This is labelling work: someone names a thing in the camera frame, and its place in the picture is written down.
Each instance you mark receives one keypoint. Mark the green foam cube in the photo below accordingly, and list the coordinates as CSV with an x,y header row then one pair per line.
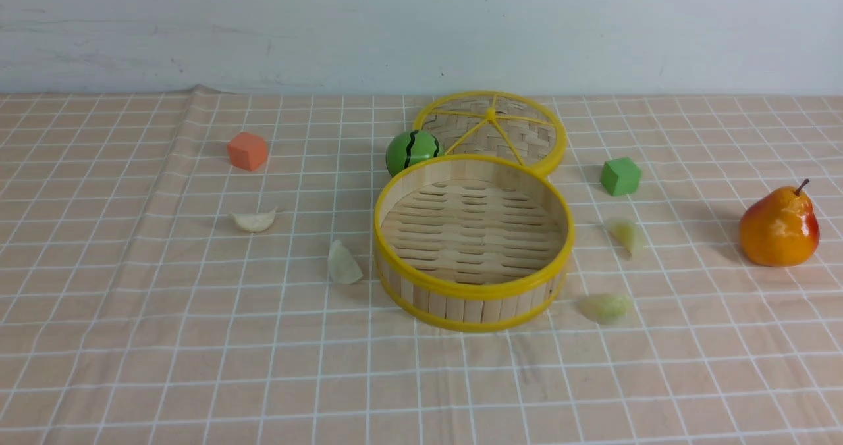
x,y
620,176

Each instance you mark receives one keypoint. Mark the green watermelon toy ball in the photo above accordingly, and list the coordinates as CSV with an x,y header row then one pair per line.
x,y
411,147

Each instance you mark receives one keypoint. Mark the orange foam cube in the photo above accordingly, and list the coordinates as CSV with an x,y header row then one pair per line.
x,y
247,151

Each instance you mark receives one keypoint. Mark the yellow-rimmed bamboo steamer lid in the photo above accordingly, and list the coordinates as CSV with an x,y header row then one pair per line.
x,y
497,124

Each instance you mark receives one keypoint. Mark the green-tinted dumpling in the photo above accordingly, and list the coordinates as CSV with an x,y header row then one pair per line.
x,y
605,308

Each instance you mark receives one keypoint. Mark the pale yellow-green dumpling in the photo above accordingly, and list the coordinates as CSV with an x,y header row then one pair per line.
x,y
627,233

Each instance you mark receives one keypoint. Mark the yellow-rimmed bamboo steamer tray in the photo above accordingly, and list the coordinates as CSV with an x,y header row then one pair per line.
x,y
472,243

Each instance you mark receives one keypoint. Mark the white dumpling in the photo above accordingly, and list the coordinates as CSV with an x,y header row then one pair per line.
x,y
254,222

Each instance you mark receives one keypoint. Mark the orange-yellow toy pear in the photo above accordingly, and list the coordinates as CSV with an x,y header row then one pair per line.
x,y
781,229

